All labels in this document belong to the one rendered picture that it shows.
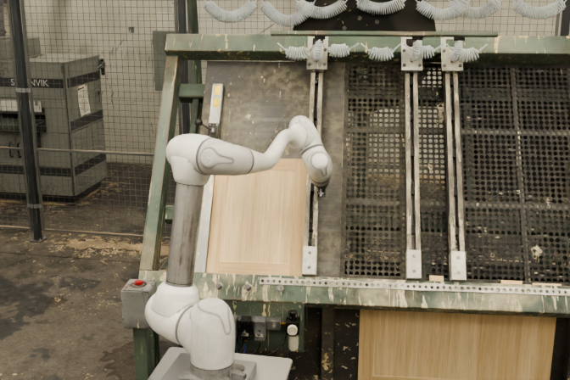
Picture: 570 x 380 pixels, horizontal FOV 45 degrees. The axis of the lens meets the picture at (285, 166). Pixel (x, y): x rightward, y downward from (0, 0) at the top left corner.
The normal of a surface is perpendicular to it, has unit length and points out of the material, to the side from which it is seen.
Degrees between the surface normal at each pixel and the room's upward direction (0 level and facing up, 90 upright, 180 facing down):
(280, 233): 54
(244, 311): 90
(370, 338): 90
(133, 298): 90
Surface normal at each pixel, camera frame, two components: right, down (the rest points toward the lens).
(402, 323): -0.09, 0.26
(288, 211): -0.07, -0.36
